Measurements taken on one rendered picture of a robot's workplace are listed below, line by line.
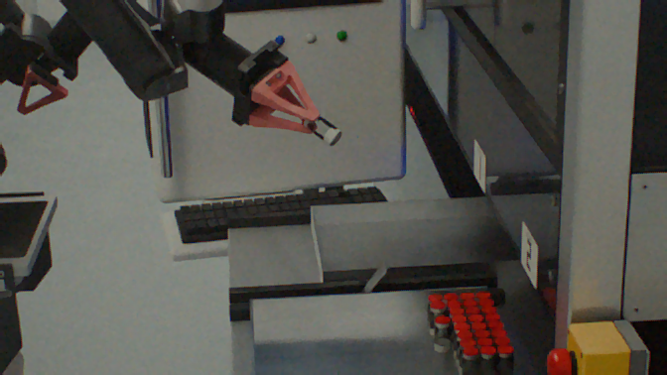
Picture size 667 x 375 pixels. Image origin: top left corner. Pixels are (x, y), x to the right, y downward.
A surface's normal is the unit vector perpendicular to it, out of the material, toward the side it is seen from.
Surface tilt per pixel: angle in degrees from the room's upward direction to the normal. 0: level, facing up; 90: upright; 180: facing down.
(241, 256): 0
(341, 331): 0
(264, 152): 90
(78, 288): 0
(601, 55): 90
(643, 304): 90
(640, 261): 90
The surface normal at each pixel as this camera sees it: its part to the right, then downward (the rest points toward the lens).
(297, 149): 0.21, 0.36
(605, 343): -0.03, -0.93
